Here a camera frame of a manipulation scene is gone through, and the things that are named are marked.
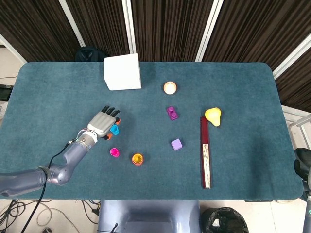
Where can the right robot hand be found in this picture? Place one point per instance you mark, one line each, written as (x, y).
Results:
(303, 165)

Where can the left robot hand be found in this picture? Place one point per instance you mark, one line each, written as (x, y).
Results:
(99, 122)

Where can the cyan plastic cup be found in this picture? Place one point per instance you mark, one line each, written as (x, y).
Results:
(114, 129)

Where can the pink plastic cup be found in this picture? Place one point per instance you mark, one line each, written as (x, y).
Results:
(114, 152)

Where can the yellow plastic cup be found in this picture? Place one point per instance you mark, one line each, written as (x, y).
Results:
(137, 159)

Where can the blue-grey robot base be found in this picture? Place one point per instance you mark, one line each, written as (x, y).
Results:
(148, 216)

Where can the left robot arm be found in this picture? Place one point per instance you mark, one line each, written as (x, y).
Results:
(24, 180)

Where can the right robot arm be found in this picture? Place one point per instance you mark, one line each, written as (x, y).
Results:
(308, 213)

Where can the white metal rack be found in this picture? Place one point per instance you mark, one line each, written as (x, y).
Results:
(300, 120)

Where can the white box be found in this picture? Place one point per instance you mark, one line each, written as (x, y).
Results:
(122, 72)

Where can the orange plastic cup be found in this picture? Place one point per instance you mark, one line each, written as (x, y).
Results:
(137, 164)

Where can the black chair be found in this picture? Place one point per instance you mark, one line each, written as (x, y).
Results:
(88, 54)

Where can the purple two-stud toy brick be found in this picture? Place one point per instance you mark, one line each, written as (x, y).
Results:
(172, 113)

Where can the beige egg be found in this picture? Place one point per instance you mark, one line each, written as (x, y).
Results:
(170, 88)

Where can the lavender cube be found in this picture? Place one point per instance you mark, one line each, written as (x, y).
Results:
(177, 144)

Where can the black trash bag bin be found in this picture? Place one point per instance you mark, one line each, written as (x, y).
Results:
(223, 221)

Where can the black desk device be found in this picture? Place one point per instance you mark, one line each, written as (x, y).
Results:
(5, 93)

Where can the teal carpet table mat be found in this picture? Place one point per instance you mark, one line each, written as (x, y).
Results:
(243, 85)

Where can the yellow toy pear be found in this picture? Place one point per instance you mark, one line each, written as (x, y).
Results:
(213, 116)

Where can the white partition post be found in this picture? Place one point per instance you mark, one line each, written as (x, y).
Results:
(291, 58)
(12, 49)
(209, 30)
(128, 26)
(72, 23)

